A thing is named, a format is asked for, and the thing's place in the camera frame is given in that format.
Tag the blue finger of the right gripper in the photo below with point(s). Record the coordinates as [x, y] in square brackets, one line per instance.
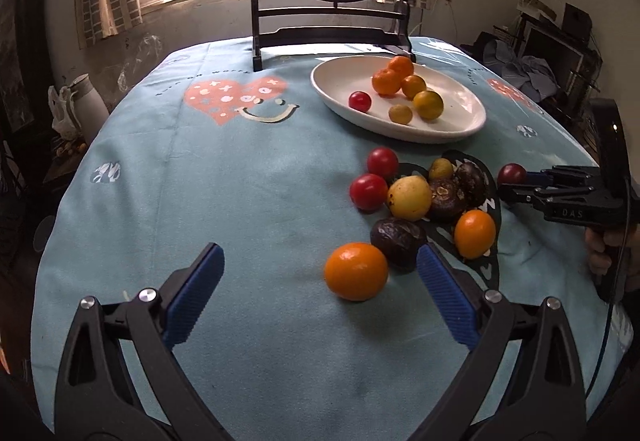
[564, 176]
[551, 200]

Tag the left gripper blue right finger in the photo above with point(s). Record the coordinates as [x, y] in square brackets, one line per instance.
[481, 321]

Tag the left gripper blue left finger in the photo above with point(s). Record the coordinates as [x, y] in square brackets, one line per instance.
[159, 323]

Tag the dark red plum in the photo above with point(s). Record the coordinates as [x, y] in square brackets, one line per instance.
[512, 173]

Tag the dark wrinkled passion fruit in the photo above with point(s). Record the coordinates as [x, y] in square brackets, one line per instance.
[399, 240]

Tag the yellow round fruit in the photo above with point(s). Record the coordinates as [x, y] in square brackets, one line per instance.
[409, 198]

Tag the greenish yellow mandarin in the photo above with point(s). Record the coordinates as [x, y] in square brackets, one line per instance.
[428, 104]

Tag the small green-yellow fruit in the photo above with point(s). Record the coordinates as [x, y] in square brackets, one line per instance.
[400, 114]

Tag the yellow-orange mandarin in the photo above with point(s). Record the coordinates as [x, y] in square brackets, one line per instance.
[412, 85]

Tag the large textured orange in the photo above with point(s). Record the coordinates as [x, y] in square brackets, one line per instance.
[402, 65]

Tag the small orange mandarin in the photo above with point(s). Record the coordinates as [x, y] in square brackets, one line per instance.
[386, 82]

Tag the person's right hand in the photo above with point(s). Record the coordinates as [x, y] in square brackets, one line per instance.
[598, 245]

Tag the pile of grey clothes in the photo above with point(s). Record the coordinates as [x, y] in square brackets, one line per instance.
[530, 75]

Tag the small yellow kumquat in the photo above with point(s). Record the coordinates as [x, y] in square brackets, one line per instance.
[441, 169]

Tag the white oval plate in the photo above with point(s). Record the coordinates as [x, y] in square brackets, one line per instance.
[334, 79]

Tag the red cherry tomato small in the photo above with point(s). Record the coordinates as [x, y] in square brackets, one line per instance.
[368, 192]

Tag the light blue printed tablecloth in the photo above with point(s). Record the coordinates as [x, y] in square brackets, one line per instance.
[205, 149]

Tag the white ceramic jug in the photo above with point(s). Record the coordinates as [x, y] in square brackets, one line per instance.
[86, 107]

